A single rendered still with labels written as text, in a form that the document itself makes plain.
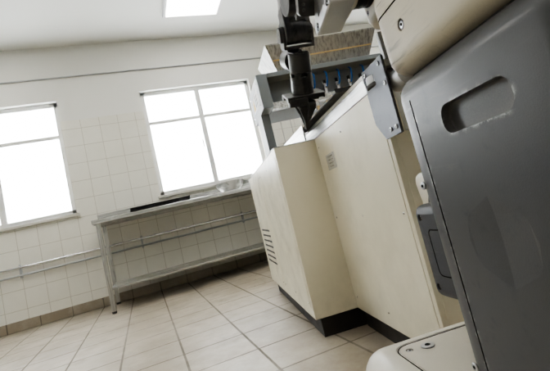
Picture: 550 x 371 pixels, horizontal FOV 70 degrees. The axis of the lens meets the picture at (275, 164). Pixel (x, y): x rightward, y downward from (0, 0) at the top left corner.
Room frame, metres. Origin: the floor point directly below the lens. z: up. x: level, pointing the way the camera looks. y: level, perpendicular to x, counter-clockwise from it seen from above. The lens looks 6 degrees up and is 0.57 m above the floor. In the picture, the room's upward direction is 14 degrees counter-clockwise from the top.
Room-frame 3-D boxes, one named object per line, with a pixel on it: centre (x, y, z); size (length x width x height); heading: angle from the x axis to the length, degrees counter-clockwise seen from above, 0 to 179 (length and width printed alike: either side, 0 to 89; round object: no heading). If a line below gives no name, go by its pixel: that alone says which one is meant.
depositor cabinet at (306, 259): (2.40, -0.25, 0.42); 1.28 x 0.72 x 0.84; 10
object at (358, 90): (2.02, -0.17, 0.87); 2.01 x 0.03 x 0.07; 10
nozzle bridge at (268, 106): (1.93, -0.33, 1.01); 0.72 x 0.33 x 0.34; 100
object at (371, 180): (1.44, -0.43, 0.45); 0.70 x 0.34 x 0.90; 10
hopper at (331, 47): (1.93, -0.33, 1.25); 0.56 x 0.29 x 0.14; 100
